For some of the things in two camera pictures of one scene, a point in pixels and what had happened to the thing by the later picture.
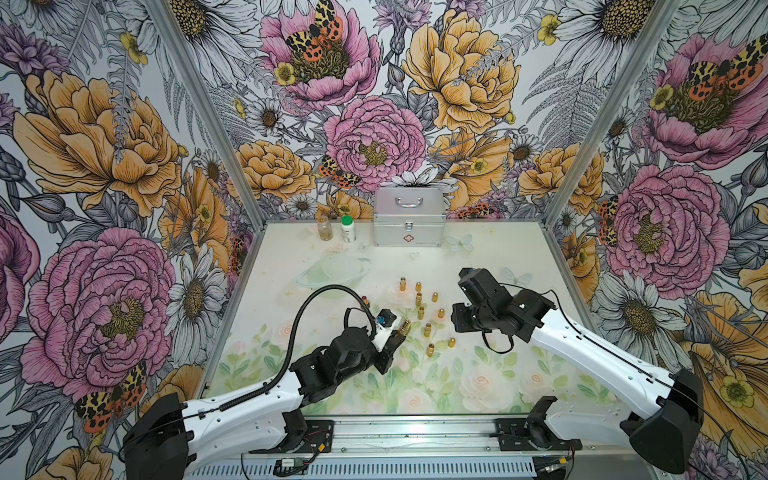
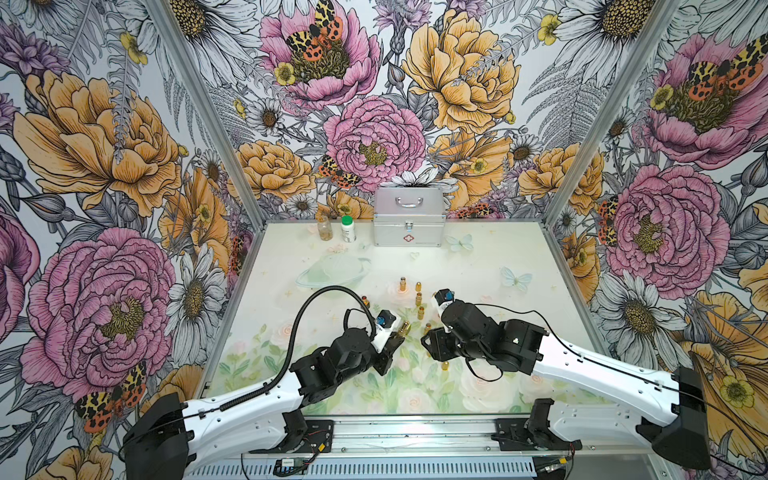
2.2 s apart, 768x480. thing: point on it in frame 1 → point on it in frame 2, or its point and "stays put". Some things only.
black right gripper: [459, 310] → [439, 349]
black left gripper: [386, 354] stays put
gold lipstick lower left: [405, 328] stays put
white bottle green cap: [348, 229] stays put
